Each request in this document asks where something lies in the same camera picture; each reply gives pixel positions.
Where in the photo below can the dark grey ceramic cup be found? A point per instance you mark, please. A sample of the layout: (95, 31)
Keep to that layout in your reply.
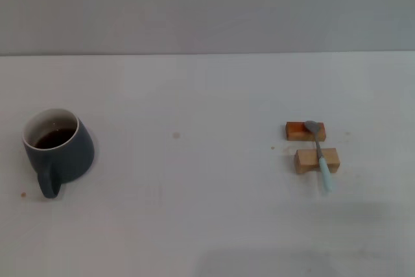
(69, 157)

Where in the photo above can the dark orange wooden block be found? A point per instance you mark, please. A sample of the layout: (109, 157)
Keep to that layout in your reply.
(296, 131)

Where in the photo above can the light wooden block with notch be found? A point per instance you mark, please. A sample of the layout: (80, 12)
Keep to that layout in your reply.
(306, 160)

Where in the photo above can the dark brown coffee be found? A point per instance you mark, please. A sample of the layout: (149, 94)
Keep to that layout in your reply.
(53, 139)

